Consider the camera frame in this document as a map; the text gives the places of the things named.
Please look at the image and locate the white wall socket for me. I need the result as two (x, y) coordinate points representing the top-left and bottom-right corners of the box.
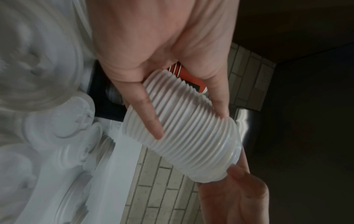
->
(256, 63), (274, 89)

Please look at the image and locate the person's left hand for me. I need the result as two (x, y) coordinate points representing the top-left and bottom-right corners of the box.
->
(87, 0), (239, 141)

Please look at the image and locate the person's right hand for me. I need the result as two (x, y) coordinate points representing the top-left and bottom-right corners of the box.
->
(197, 148), (270, 224)

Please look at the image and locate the black cup holder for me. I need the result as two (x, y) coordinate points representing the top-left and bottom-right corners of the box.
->
(87, 59), (129, 123)

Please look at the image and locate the grey wall-mounted appliance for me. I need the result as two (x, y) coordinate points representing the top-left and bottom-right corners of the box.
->
(233, 107), (262, 154)

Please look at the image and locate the stack of red paper cups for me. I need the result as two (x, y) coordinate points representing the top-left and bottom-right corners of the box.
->
(166, 62), (208, 93)

